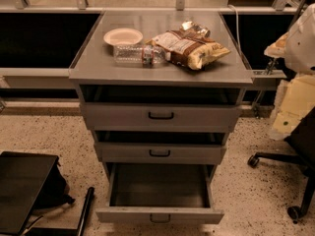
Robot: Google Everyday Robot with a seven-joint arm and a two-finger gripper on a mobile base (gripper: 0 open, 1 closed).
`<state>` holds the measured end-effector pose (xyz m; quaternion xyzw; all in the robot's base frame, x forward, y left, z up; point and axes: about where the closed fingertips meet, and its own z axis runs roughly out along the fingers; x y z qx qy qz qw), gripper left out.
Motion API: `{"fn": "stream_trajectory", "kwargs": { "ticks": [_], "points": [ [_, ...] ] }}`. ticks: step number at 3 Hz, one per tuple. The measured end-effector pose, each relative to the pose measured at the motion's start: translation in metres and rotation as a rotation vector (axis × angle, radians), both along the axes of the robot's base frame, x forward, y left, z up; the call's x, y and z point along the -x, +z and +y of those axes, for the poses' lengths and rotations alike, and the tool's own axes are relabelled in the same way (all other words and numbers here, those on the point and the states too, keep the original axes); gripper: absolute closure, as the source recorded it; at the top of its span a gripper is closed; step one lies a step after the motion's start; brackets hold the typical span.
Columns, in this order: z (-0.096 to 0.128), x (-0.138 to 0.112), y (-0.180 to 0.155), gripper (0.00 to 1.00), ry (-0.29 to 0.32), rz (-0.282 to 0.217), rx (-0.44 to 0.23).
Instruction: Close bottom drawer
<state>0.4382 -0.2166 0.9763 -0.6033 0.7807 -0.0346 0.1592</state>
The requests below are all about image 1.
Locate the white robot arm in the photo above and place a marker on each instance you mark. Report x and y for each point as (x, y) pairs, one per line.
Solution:
(296, 98)

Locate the grey metal drawer cabinet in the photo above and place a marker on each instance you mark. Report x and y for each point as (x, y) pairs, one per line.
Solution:
(99, 79)

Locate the grey middle drawer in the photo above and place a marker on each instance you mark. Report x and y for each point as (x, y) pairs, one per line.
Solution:
(159, 153)

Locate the grey drawer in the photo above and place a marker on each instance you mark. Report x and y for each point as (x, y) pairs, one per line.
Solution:
(160, 194)
(159, 117)
(159, 153)

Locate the grey top drawer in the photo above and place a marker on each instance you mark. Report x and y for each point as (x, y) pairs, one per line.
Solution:
(159, 117)

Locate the grey bottom drawer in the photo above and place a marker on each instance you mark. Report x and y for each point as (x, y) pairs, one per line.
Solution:
(160, 194)

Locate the clear plastic water bottle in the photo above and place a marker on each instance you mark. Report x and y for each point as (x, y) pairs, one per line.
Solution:
(147, 55)

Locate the brown yellow chip bag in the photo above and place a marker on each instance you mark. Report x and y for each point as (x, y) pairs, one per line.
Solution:
(189, 49)

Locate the white paper bowl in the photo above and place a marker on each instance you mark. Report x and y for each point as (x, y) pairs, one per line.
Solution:
(123, 37)

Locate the small silver foil snack bag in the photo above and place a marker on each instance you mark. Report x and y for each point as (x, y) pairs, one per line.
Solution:
(196, 28)

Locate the black tube on floor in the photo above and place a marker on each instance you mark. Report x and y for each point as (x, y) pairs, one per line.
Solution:
(85, 211)

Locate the black bag on floor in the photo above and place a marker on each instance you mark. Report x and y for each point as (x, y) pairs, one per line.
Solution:
(54, 192)

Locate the black office chair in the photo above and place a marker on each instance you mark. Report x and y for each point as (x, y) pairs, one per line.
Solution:
(302, 140)

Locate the black flat case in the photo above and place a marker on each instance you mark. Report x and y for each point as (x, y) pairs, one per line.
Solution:
(22, 176)

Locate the grey metal pole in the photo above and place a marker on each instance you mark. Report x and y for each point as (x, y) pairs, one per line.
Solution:
(278, 5)

